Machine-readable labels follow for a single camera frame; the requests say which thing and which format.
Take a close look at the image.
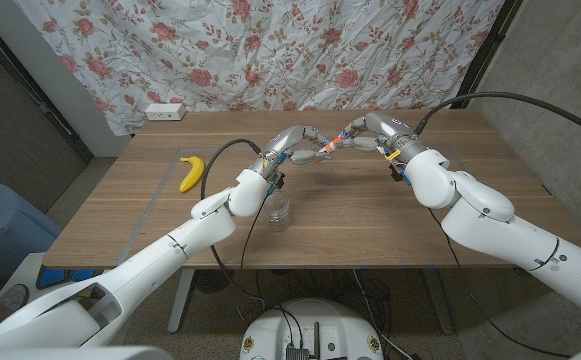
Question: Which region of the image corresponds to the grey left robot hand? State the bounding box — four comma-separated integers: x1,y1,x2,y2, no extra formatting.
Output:
252,124,334,179

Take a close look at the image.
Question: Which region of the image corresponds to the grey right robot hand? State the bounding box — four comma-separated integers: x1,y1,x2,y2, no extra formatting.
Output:
337,112,429,164

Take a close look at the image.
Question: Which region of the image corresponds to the clear glass jar cup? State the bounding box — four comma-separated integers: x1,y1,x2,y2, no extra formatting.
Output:
263,189,291,233

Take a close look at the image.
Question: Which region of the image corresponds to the floral backdrop cloth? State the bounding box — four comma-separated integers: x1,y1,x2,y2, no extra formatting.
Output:
14,0,506,136

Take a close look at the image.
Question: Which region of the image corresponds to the yellow banana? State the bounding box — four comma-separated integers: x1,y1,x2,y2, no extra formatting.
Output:
179,155,206,194

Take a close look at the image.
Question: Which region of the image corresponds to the black backdrop stand pole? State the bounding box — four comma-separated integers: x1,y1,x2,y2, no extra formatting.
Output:
450,0,524,110

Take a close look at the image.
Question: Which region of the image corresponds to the white power strip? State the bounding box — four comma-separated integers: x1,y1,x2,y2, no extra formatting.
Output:
144,102,187,122

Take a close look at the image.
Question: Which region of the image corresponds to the round black floor fan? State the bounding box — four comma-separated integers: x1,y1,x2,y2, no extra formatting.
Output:
193,268,235,295

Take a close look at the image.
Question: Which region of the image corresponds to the grey table leg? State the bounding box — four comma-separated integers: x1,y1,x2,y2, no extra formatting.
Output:
422,268,455,335

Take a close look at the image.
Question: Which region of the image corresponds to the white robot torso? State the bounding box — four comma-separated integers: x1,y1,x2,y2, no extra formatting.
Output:
239,298,384,360

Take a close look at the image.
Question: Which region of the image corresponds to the white table leg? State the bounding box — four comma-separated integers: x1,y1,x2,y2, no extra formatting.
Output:
167,268,196,334

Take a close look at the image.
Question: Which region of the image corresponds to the blue black floor mat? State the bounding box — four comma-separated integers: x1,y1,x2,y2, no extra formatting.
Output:
37,267,97,290

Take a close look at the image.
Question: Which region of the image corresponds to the blue plastic bin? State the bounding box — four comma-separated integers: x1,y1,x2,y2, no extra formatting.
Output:
0,183,64,281

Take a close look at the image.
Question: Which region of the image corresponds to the white robot head rim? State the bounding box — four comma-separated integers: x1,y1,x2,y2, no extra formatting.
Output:
0,344,174,360

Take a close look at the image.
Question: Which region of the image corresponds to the grey sneaker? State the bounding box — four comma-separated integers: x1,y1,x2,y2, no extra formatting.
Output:
0,283,31,311

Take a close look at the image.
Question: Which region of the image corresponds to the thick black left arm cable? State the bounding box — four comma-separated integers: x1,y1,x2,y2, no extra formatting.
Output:
200,138,266,311

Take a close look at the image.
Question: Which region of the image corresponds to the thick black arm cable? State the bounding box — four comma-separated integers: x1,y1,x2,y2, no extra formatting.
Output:
200,138,266,311
413,91,581,144

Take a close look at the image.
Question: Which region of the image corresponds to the thin black left wrist cable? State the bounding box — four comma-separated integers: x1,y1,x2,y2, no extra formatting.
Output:
239,197,271,274

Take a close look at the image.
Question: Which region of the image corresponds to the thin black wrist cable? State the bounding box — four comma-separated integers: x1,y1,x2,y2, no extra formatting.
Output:
239,197,271,274
427,207,571,359

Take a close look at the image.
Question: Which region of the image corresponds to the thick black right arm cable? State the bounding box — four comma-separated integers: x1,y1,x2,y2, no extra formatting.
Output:
413,91,581,144

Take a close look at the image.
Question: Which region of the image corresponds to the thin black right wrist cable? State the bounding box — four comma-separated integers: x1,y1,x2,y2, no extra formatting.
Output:
427,207,571,359

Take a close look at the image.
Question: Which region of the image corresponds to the white floor cable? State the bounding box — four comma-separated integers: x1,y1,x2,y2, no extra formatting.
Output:
352,269,414,360

